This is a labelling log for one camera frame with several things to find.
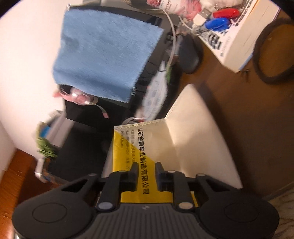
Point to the black elastic hair band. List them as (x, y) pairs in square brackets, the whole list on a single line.
[(273, 52)]

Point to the red marker pen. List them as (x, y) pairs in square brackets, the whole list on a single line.
[(227, 13)]

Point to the pink cat ear headset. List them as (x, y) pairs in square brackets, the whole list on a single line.
[(80, 98)]

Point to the green crumpled cloth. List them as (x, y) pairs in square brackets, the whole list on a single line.
[(45, 148)]

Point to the brown wooden cabinet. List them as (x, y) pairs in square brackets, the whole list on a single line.
[(19, 182)]

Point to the blue marker pen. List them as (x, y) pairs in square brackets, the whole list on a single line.
[(217, 24)]

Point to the white plush toy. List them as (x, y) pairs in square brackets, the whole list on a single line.
[(213, 5)]

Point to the anime girl mouse pad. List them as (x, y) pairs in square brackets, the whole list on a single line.
[(155, 96)]

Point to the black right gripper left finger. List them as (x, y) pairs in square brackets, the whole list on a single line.
[(114, 185)]

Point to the black computer monitor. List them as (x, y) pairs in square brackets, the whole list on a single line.
[(119, 110)]

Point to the blue microfiber cloth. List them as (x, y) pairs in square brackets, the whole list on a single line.
[(102, 53)]

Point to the black desktop computer tower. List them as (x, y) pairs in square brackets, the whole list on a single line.
[(86, 146)]

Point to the black computer mouse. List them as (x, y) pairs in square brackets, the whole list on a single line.
[(188, 57)]

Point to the white pink lotion pump bottle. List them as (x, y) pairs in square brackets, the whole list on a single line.
[(185, 8)]

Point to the white yellow woven bag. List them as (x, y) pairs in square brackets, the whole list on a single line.
[(187, 140)]

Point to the grey cardboard box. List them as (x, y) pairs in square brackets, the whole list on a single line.
[(56, 128)]

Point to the white paperback book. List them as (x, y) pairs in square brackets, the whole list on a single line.
[(233, 47)]

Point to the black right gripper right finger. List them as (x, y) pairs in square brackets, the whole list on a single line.
[(176, 183)]

